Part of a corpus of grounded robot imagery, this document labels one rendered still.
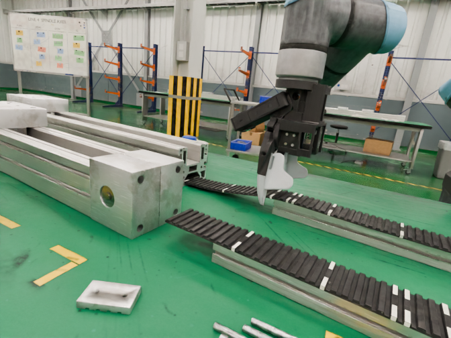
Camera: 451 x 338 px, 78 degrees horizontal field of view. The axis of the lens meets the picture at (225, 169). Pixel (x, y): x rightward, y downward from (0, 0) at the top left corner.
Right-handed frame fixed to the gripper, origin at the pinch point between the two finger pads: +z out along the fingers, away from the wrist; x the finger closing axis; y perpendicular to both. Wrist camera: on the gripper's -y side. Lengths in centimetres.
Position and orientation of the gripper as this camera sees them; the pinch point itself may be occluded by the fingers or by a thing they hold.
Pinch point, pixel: (268, 192)
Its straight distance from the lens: 52.6
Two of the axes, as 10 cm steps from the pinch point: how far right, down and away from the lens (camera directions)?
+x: 5.3, -1.8, 8.3
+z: -1.0, 9.6, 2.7
